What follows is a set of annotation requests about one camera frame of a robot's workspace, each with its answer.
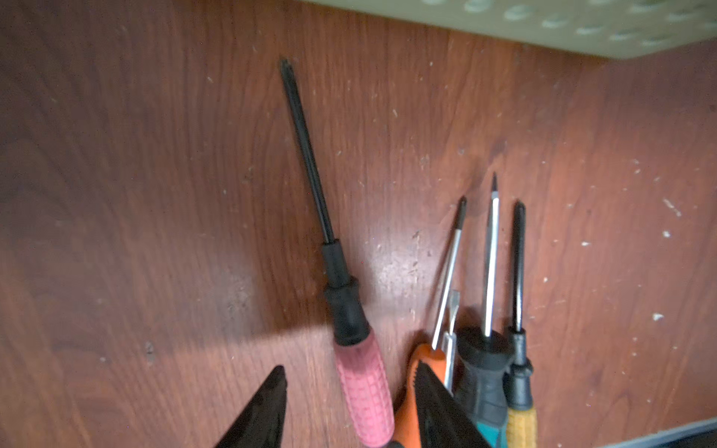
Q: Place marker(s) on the small green black screwdriver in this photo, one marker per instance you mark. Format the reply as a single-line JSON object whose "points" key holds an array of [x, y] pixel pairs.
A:
{"points": [[486, 354]]}

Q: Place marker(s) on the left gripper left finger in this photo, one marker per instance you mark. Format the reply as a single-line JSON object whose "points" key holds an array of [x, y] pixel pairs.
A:
{"points": [[261, 423]]}

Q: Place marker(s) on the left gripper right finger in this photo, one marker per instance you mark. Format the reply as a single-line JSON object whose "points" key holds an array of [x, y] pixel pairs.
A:
{"points": [[441, 421]]}

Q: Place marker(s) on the small clear slim screwdriver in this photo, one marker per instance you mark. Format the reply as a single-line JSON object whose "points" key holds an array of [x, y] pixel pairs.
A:
{"points": [[450, 339]]}

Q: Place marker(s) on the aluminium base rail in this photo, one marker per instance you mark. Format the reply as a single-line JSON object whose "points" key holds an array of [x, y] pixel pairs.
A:
{"points": [[699, 434]]}

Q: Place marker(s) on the pink handled screwdriver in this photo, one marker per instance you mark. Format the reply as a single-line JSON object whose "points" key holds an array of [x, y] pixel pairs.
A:
{"points": [[358, 359]]}

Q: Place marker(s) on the orange black screwdriver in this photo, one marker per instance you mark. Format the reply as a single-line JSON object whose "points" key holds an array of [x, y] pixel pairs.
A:
{"points": [[406, 433]]}

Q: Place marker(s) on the light green perforated bin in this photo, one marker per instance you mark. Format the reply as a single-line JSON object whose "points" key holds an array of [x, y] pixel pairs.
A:
{"points": [[606, 28]]}

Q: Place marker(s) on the yellow handled screwdriver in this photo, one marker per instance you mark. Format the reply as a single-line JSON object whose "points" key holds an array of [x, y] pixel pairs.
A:
{"points": [[522, 425]]}

